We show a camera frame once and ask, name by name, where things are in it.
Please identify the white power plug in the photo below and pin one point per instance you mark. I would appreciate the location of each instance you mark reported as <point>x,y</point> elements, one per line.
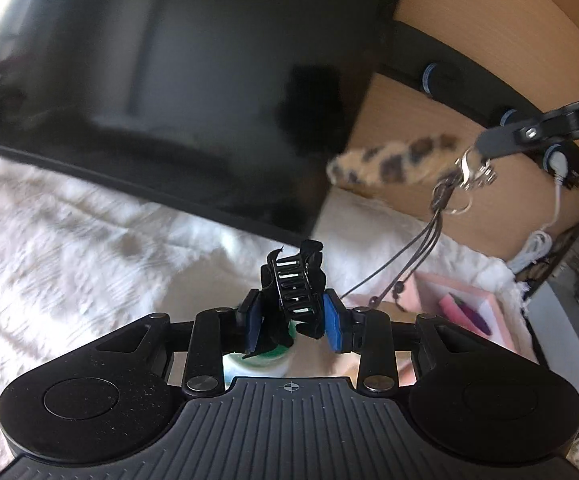
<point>559,165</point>

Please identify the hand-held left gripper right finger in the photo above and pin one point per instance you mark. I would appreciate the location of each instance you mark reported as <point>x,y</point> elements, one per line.
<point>333,322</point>

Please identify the green lid jar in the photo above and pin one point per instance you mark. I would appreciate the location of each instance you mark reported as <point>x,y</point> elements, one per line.
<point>269,360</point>

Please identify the black flat screen monitor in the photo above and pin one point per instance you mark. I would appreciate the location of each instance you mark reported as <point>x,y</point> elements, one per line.
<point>169,85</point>

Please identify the black wall power rail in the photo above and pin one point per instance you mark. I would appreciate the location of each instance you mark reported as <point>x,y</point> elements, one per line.
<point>469,95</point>

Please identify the pink cardboard box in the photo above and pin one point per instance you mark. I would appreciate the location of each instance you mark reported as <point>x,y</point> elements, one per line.
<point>502,327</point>

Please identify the white knitted blanket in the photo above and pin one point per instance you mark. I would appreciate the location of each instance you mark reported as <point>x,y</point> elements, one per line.
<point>69,260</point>

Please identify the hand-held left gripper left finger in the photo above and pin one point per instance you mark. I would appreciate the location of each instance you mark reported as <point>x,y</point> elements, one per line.
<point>253,322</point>

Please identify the black hair claw clip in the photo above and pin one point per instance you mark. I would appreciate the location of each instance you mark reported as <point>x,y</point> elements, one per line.
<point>289,280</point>

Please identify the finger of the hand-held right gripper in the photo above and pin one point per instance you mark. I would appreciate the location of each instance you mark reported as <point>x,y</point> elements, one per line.
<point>504,137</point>

